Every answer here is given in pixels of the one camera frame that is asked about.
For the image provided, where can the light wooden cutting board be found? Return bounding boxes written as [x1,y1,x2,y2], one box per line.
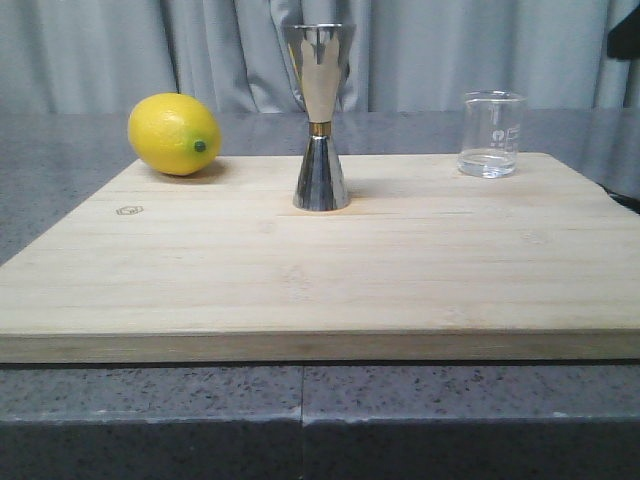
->
[1,153,639,363]

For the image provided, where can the yellow lemon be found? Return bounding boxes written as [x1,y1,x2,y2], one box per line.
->
[127,93,222,176]

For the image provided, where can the black cutting board handle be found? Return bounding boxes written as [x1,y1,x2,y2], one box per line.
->
[602,185,640,214]

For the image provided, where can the steel double jigger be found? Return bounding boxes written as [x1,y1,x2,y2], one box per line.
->
[283,23,355,212]

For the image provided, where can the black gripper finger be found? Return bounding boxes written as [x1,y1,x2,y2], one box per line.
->
[607,12,640,60]

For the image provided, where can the clear glass measuring beaker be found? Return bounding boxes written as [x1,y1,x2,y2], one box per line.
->
[457,90,526,179]

